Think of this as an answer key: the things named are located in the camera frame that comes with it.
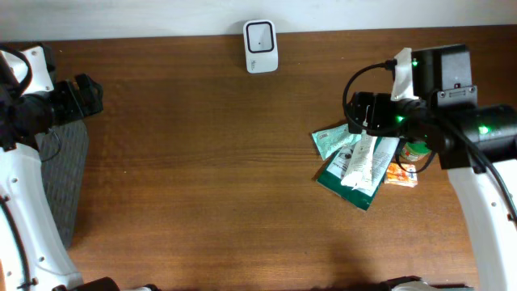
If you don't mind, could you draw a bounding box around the grey plastic mesh basket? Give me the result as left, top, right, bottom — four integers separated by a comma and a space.
36, 121, 90, 249

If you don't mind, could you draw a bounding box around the green lid seasoning jar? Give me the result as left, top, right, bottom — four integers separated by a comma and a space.
400, 141, 431, 162

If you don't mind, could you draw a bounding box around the green white package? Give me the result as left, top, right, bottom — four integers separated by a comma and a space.
316, 137, 399, 211

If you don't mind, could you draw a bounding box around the light green small pouch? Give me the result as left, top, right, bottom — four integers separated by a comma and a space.
311, 124, 361, 160

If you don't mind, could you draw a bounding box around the orange Kleenex tissue pack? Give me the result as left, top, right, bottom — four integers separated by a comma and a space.
384, 162, 418, 188

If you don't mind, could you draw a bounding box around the white barcode scanner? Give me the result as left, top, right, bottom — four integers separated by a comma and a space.
242, 19, 279, 74

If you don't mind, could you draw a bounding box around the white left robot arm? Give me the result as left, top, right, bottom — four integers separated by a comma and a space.
1, 43, 119, 291

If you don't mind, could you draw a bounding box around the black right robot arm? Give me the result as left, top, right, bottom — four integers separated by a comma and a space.
343, 44, 516, 290

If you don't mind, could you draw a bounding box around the black camera cable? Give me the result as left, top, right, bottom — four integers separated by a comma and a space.
342, 60, 517, 219

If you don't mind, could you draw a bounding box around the white tube beige cap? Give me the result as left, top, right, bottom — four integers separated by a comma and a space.
341, 131, 377, 190

